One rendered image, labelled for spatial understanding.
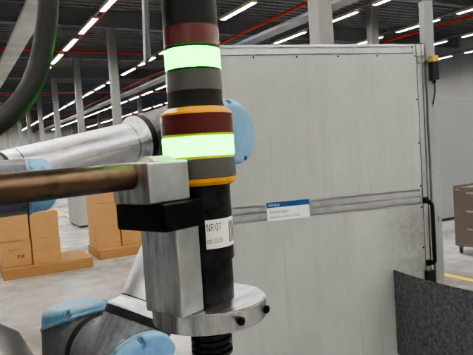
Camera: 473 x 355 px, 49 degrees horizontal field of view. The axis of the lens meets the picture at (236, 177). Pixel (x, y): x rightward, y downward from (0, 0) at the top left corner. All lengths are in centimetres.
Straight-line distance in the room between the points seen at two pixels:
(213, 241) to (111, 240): 817
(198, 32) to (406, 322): 233
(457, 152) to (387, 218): 803
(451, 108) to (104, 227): 656
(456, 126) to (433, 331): 826
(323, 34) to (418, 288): 521
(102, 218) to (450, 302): 669
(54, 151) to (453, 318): 183
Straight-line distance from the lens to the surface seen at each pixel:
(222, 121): 30
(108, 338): 85
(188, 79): 30
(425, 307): 244
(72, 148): 90
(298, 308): 238
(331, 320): 246
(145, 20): 31
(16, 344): 42
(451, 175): 1037
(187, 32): 31
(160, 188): 27
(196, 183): 29
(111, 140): 94
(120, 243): 851
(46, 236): 783
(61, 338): 94
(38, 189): 24
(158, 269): 30
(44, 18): 26
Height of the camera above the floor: 156
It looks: 3 degrees down
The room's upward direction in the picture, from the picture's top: 4 degrees counter-clockwise
